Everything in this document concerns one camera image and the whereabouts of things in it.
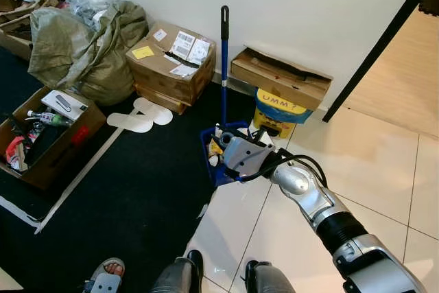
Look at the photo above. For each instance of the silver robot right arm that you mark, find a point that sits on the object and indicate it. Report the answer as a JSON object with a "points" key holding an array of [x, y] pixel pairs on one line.
{"points": [[309, 197]]}

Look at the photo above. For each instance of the black floor mat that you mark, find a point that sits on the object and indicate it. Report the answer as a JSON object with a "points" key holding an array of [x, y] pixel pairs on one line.
{"points": [[137, 190]]}

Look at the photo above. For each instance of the yellow and blue pedal bin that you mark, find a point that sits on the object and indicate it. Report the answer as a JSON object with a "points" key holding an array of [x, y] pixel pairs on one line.
{"points": [[281, 118]]}

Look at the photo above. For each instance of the shallow open cardboard box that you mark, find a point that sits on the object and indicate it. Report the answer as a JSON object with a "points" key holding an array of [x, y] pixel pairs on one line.
{"points": [[281, 84]]}

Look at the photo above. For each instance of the yellow snack packet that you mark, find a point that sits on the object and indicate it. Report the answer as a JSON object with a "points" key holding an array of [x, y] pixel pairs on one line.
{"points": [[215, 149]]}

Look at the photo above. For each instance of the dark grey robot right leg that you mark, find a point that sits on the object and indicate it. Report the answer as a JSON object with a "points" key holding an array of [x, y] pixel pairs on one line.
{"points": [[271, 280]]}

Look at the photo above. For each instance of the cardboard box with shipping labels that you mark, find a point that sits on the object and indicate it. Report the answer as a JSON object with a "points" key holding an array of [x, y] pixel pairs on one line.
{"points": [[171, 84]]}

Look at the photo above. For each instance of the thin flat cardboard box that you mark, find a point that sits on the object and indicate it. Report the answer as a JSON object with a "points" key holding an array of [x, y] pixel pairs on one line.
{"points": [[161, 99]]}

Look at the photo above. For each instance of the grey-green woven sack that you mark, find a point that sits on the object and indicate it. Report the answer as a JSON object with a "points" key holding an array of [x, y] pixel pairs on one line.
{"points": [[82, 53]]}

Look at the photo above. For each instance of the grey slipper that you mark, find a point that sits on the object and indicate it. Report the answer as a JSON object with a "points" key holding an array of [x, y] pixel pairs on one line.
{"points": [[99, 265]]}

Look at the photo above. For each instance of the open cardboard box red label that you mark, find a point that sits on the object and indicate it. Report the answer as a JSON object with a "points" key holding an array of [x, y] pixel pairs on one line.
{"points": [[68, 156]]}

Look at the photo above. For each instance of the white product box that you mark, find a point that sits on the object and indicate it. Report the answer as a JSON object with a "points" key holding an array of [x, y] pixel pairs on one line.
{"points": [[65, 101]]}

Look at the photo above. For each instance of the clear plastic bottle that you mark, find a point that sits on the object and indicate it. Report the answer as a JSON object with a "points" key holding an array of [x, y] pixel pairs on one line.
{"points": [[48, 118]]}

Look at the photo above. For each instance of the red snack packet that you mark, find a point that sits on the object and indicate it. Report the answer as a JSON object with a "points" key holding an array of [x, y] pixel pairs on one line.
{"points": [[17, 152]]}

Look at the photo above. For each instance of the black door frame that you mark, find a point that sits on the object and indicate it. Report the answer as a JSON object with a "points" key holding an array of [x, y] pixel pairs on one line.
{"points": [[377, 42]]}

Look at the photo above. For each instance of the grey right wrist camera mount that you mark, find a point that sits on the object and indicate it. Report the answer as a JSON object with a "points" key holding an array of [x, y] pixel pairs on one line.
{"points": [[247, 156]]}

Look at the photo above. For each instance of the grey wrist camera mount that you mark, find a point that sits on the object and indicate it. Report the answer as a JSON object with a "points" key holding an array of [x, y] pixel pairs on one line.
{"points": [[106, 284], [247, 156]]}

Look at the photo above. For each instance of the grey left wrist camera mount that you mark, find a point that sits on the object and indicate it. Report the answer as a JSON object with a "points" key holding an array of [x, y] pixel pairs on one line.
{"points": [[106, 284]]}

